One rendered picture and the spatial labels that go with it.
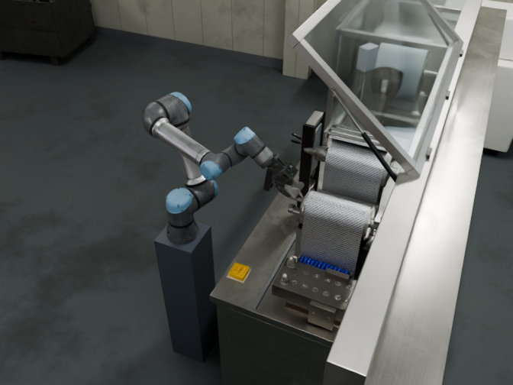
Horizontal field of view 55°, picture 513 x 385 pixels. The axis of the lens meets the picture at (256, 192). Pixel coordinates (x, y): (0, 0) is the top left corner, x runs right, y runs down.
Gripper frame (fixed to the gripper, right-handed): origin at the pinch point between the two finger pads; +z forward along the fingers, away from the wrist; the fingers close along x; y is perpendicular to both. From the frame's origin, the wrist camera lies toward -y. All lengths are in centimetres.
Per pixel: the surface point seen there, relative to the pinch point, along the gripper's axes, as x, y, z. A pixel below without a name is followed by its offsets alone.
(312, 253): -6.4, -9.6, 21.0
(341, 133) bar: 28.1, 17.4, -5.0
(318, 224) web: -6.4, 3.6, 11.5
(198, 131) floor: 200, -208, -50
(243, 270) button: -15.6, -37.8, 8.7
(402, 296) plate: -47, 44, 26
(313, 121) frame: 32.0, 8.7, -15.7
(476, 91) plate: 91, 48, 31
